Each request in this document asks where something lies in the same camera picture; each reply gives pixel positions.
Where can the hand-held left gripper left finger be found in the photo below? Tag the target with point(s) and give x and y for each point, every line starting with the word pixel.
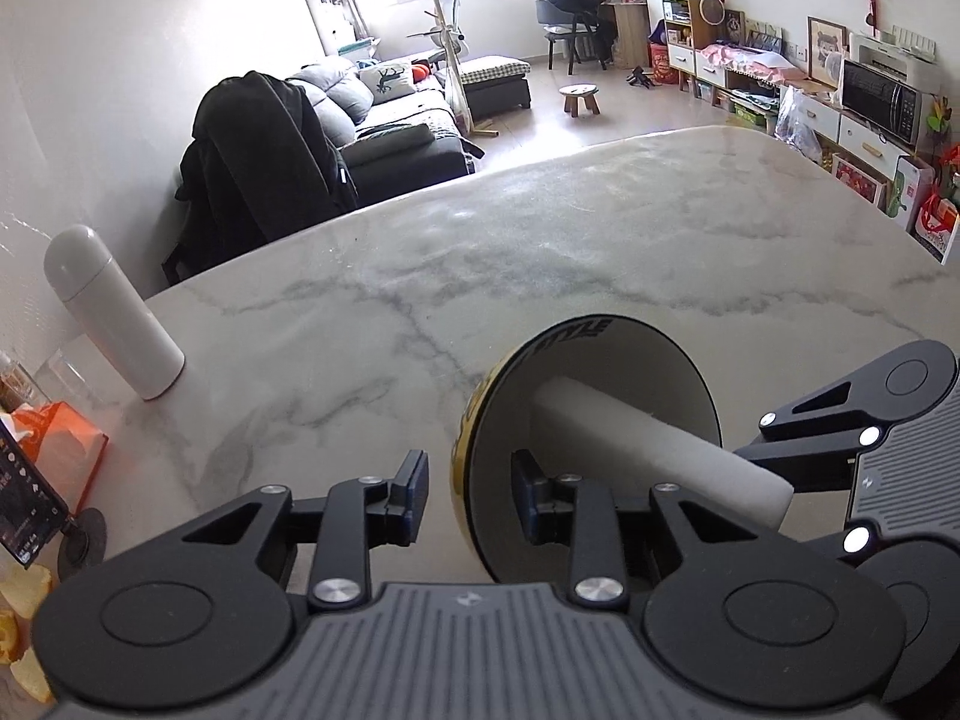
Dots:
pixel 412 495

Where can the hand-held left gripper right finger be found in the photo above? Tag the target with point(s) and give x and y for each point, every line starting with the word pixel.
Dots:
pixel 525 495

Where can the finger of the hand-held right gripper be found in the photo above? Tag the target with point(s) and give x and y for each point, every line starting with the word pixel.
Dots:
pixel 810 457
pixel 825 521

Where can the white sponge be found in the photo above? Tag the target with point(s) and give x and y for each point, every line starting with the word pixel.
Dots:
pixel 660 450

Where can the yellow duck bowl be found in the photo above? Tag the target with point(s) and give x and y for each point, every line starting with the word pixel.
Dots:
pixel 637 367

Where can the red gift bag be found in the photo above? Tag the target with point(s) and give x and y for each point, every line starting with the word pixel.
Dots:
pixel 937 229

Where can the white green carton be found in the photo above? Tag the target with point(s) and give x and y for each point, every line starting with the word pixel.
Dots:
pixel 907 195

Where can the clear plastic bag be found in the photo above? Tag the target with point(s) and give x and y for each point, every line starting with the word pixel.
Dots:
pixel 795 127

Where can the grey sofa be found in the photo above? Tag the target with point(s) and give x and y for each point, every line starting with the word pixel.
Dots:
pixel 405 157

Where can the white low cabinet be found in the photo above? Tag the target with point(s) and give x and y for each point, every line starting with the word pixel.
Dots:
pixel 817 116

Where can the orange tissue box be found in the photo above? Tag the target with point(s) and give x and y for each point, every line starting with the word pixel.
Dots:
pixel 71 457

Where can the white thermos bottle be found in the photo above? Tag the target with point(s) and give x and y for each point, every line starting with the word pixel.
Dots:
pixel 105 307

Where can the black microwave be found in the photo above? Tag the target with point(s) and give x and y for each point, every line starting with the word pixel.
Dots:
pixel 877 97

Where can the clear drinking glass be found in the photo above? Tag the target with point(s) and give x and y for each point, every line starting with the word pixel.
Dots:
pixel 64 382

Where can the black jacket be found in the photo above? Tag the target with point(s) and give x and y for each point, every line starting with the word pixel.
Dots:
pixel 255 157

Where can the black smartphone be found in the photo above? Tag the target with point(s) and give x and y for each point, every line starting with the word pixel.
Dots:
pixel 22 502

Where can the small wooden stool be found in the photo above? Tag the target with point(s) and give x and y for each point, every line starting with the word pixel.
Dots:
pixel 579 94

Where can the pink floral cloth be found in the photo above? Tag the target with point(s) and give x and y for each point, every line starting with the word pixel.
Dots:
pixel 731 56

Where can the checked ottoman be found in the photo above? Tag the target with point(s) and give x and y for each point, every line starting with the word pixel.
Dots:
pixel 495 86

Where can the white printer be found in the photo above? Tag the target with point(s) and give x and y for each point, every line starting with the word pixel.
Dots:
pixel 892 52

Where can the deer print cushion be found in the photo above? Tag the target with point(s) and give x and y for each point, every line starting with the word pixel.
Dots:
pixel 386 82

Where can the gold beverage can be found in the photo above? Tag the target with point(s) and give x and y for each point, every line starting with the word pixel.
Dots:
pixel 11 386

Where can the red gift box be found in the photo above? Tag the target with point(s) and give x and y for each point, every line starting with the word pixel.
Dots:
pixel 661 67

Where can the wooden shelf cabinet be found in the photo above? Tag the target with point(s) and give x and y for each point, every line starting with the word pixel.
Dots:
pixel 679 60

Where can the orange plush toy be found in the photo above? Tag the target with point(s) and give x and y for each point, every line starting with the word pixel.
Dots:
pixel 421 73

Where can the wooden coat rack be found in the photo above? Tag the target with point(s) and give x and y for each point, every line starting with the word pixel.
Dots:
pixel 457 75

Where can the white office chair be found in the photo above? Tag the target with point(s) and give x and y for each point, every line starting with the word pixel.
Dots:
pixel 452 37

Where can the wooden desk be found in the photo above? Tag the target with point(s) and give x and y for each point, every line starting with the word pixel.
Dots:
pixel 630 30

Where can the grey armchair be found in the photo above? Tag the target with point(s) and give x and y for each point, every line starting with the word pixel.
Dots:
pixel 551 19

